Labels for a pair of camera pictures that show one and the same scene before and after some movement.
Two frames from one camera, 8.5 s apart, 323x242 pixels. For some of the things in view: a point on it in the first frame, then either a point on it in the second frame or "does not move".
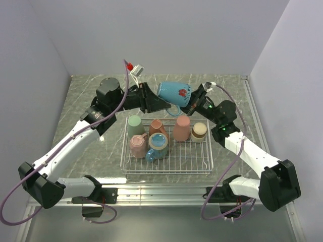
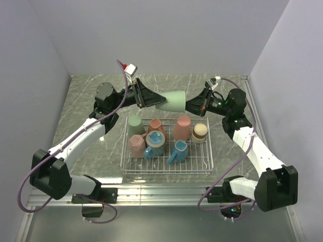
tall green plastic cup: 135,126 does not move
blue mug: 176,94 → 180,154
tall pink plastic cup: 181,129 does not move
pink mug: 138,145 does not move
